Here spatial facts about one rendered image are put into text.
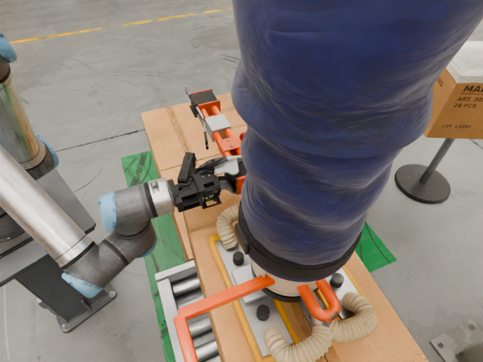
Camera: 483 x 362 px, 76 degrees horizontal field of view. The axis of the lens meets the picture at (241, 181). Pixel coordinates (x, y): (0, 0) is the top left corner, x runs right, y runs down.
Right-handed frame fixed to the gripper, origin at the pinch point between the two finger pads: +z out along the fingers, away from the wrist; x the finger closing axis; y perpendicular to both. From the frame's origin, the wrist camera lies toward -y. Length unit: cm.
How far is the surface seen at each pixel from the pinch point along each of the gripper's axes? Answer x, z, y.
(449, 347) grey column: -119, 95, 56
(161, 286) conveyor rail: -62, -32, -6
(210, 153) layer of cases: -67, 12, -79
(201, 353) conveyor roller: -66, -25, 22
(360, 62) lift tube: 49, -6, 37
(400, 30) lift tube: 51, -4, 38
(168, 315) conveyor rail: -62, -33, 6
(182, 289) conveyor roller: -67, -25, -4
